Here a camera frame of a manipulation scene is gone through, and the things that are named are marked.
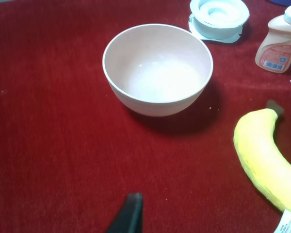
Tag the white round plastic lid stack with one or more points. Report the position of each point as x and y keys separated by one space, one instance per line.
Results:
x=218 y=20

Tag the yellow plush banana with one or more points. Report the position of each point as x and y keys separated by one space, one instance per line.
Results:
x=264 y=164

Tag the pink plastic bowl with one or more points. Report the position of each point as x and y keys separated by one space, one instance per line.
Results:
x=157 y=70

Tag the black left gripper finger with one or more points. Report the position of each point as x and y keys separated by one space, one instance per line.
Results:
x=129 y=218

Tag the peach lotion bottle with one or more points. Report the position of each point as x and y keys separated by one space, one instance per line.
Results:
x=274 y=53

